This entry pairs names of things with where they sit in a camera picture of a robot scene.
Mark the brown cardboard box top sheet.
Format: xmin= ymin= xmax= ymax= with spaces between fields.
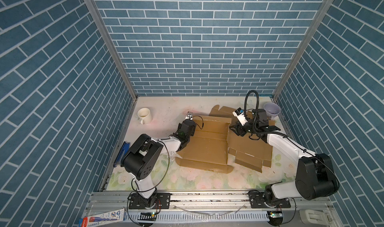
xmin=175 ymin=116 xmax=234 ymax=174

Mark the brown cardboard box sheet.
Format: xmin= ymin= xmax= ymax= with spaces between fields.
xmin=209 ymin=105 xmax=276 ymax=173
xmin=175 ymin=116 xmax=234 ymax=174

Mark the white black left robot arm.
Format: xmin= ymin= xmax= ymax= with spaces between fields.
xmin=121 ymin=112 xmax=197 ymax=201

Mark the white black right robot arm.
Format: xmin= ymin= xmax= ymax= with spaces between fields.
xmin=230 ymin=108 xmax=340 ymax=208

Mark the brown cardboard box lower sheet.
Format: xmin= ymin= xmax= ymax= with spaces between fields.
xmin=209 ymin=105 xmax=276 ymax=173

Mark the lavender ceramic mug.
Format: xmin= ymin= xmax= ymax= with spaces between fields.
xmin=264 ymin=102 xmax=281 ymax=120

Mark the white ceramic mug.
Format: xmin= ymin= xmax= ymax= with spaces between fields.
xmin=137 ymin=108 xmax=153 ymax=125

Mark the white plastic device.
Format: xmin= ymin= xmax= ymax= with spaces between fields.
xmin=299 ymin=209 xmax=330 ymax=226

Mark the white red blue carton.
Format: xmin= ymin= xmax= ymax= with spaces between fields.
xmin=78 ymin=208 xmax=126 ymax=227

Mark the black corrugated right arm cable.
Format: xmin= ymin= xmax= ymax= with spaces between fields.
xmin=243 ymin=90 xmax=301 ymax=144

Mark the blue object at left wall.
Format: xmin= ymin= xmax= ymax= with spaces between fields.
xmin=114 ymin=142 xmax=130 ymax=168

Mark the white slotted cable duct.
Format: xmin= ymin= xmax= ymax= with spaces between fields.
xmin=128 ymin=211 xmax=270 ymax=224

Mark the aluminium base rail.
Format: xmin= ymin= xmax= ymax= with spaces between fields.
xmin=83 ymin=190 xmax=334 ymax=216

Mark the aluminium right corner post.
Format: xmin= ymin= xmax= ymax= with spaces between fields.
xmin=273 ymin=0 xmax=334 ymax=100

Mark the aluminium corner post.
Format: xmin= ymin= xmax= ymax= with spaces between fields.
xmin=273 ymin=0 xmax=334 ymax=100
xmin=84 ymin=0 xmax=138 ymax=101

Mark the aluminium left corner post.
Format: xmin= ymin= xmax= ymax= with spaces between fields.
xmin=84 ymin=0 xmax=138 ymax=101

